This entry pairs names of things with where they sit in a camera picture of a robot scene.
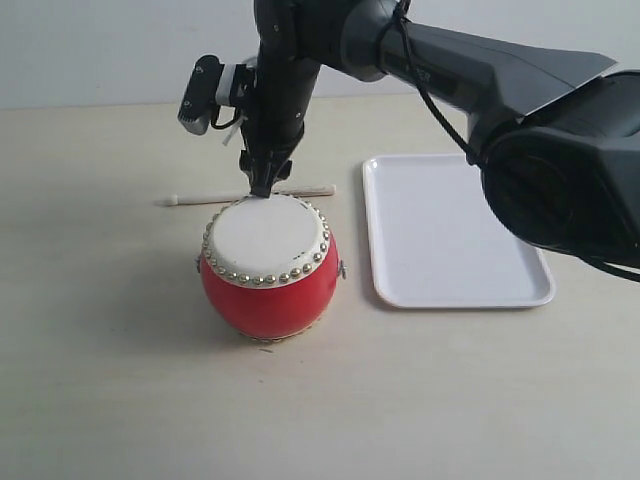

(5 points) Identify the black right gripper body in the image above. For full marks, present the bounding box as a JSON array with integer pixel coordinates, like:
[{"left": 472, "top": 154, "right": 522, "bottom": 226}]
[{"left": 240, "top": 49, "right": 320, "bottom": 180}]

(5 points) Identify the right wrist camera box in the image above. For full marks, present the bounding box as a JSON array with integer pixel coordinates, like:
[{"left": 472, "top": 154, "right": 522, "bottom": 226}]
[{"left": 177, "top": 55, "right": 255, "bottom": 136}]

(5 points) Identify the white wooden drumstick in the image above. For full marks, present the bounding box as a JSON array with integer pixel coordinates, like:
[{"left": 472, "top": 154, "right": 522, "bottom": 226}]
[{"left": 153, "top": 184, "right": 337, "bottom": 207}]

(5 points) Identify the white rectangular plastic tray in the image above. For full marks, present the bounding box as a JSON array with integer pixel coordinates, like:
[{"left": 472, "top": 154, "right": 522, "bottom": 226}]
[{"left": 362, "top": 154, "right": 556, "bottom": 310}]

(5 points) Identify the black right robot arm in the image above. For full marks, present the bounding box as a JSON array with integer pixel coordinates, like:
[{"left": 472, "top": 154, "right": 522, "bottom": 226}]
[{"left": 239, "top": 1, "right": 639, "bottom": 281}]

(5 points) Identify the small red drum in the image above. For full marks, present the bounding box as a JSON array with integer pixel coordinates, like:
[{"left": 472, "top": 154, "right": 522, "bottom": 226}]
[{"left": 198, "top": 194, "right": 346, "bottom": 342}]

